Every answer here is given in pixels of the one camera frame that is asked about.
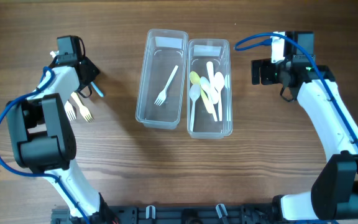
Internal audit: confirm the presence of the right clear plastic container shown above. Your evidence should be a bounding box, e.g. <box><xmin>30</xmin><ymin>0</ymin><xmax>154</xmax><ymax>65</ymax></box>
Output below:
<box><xmin>187</xmin><ymin>39</ymin><xmax>233</xmax><ymax>139</ymax></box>

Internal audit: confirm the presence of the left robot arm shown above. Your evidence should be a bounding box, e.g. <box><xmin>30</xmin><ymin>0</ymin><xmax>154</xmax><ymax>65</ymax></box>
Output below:
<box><xmin>0</xmin><ymin>35</ymin><xmax>119</xmax><ymax>223</ymax></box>

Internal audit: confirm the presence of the light blue plastic fork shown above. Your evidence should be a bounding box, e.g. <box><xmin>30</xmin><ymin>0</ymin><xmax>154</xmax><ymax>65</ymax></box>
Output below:
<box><xmin>91</xmin><ymin>82</ymin><xmax>104</xmax><ymax>98</ymax></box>

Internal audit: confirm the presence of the left blue cable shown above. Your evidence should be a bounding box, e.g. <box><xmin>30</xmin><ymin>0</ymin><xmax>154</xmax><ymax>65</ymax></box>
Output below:
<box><xmin>0</xmin><ymin>65</ymin><xmax>90</xmax><ymax>224</ymax></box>

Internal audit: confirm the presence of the blue cable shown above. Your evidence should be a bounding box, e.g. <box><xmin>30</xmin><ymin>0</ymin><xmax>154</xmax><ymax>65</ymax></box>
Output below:
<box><xmin>234</xmin><ymin>32</ymin><xmax>358</xmax><ymax>190</ymax></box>
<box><xmin>0</xmin><ymin>65</ymin><xmax>90</xmax><ymax>224</ymax></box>

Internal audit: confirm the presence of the white plastic fork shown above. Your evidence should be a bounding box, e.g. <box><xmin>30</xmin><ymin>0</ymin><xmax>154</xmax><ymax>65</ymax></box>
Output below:
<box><xmin>154</xmin><ymin>65</ymin><xmax>178</xmax><ymax>106</ymax></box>
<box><xmin>64</xmin><ymin>100</ymin><xmax>76</xmax><ymax>121</ymax></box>

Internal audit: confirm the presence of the right blue cable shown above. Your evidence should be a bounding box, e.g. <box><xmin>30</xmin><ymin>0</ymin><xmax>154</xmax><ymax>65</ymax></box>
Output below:
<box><xmin>234</xmin><ymin>32</ymin><xmax>358</xmax><ymax>190</ymax></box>

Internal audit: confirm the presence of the left clear plastic container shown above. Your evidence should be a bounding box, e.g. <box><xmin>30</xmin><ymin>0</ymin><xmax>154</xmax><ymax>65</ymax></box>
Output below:
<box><xmin>135</xmin><ymin>29</ymin><xmax>188</xmax><ymax>129</ymax></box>

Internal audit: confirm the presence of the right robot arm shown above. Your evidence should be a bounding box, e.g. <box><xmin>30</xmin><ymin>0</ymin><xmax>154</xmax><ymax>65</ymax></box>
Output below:
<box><xmin>252</xmin><ymin>31</ymin><xmax>358</xmax><ymax>223</ymax></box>

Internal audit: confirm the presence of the clear plastic container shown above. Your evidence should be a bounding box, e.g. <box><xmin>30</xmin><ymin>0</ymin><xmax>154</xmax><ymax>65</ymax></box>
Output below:
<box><xmin>187</xmin><ymin>39</ymin><xmax>233</xmax><ymax>139</ymax></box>
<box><xmin>135</xmin><ymin>29</ymin><xmax>188</xmax><ymax>129</ymax></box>

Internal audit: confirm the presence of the yellow plastic fork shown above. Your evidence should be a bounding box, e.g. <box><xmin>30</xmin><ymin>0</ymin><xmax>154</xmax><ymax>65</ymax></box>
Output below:
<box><xmin>71</xmin><ymin>92</ymin><xmax>93</xmax><ymax>122</ymax></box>

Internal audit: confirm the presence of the white plastic spoon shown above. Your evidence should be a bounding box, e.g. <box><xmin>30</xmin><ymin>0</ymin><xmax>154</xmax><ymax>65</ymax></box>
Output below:
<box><xmin>190</xmin><ymin>84</ymin><xmax>201</xmax><ymax>131</ymax></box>
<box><xmin>206</xmin><ymin>61</ymin><xmax>219</xmax><ymax>104</ymax></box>

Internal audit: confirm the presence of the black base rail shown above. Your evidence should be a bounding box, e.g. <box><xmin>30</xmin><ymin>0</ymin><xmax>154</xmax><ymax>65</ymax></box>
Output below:
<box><xmin>50</xmin><ymin>203</ymin><xmax>279</xmax><ymax>224</ymax></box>

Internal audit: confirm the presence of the yellow plastic spoon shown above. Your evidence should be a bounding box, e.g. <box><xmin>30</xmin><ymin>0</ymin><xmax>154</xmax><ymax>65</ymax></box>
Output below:
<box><xmin>190</xmin><ymin>71</ymin><xmax>213</xmax><ymax>114</ymax></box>

